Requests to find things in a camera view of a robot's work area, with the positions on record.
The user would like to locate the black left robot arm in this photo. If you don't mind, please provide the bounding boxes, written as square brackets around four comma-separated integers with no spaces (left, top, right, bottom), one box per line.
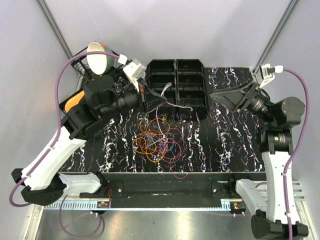
[11,75,167,206]

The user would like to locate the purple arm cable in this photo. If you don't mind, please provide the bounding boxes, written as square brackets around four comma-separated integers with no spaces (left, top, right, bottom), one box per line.
[281,67,310,240]
[9,51,121,208]

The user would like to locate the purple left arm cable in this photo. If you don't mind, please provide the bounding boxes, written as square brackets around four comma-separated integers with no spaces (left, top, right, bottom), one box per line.
[9,51,121,208]

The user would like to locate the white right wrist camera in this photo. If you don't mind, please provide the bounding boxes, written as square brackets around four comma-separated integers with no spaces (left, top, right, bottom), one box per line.
[259,63,284,89]

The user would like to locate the white and green bowl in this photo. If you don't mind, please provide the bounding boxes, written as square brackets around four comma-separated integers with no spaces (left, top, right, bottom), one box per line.
[86,42,114,75]

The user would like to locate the white measuring cup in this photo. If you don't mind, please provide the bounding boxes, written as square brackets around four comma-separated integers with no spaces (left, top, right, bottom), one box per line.
[141,71,146,80]

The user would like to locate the black wire dish rack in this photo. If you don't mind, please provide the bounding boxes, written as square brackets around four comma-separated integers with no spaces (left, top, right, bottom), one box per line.
[70,47,130,87]

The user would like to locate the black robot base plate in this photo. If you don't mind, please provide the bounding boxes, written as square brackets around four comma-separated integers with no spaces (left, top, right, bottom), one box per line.
[79,171,267,210]

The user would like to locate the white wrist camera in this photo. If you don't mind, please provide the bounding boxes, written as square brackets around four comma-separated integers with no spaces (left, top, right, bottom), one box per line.
[259,63,284,89]
[117,54,146,92]

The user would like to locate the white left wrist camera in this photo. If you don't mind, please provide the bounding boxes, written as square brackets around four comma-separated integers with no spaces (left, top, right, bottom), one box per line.
[117,54,146,92]

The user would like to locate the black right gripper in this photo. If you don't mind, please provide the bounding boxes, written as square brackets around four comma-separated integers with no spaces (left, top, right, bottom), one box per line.
[211,78,275,124]

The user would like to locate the white cable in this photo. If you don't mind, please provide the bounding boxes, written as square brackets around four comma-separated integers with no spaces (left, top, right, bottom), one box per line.
[155,82,194,141]

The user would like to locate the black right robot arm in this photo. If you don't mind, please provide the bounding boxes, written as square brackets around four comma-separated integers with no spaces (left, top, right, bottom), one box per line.
[210,82,309,240]

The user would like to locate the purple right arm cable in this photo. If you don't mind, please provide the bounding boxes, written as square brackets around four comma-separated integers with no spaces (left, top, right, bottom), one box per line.
[281,67,310,240]

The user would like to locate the blue cable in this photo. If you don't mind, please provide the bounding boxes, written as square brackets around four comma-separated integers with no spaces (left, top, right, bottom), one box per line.
[139,133,163,155]

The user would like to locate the orange cable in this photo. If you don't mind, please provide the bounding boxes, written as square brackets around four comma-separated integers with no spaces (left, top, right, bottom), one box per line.
[134,117,173,157]

